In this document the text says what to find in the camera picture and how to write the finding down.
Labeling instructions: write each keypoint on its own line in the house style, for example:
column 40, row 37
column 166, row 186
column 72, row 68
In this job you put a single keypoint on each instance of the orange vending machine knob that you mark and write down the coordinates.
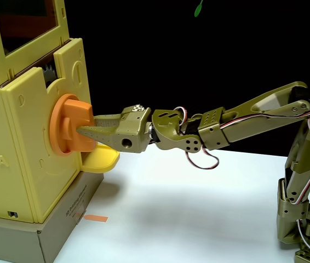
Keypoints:
column 75, row 115

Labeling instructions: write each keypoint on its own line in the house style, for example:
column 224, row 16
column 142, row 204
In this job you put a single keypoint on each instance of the yellow toy vending machine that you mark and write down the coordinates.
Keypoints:
column 20, row 153

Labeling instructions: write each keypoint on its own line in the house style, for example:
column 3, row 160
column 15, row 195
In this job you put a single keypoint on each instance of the yellow dispensing tray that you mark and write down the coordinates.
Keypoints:
column 103, row 159

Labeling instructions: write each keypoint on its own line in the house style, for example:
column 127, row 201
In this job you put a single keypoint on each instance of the grey plastic gear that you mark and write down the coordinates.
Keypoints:
column 49, row 72

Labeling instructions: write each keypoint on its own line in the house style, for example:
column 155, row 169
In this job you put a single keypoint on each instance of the orange tape strip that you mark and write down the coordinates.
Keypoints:
column 96, row 218

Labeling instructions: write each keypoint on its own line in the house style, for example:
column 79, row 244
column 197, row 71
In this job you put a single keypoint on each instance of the clear tape piece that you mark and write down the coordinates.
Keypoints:
column 79, row 216

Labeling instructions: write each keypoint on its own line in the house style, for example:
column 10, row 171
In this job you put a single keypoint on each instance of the brown cardboard box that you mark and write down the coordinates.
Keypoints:
column 62, row 216

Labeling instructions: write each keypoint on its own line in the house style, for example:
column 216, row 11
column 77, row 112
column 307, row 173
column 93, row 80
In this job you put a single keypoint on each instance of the green leaf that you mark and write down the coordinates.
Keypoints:
column 198, row 9

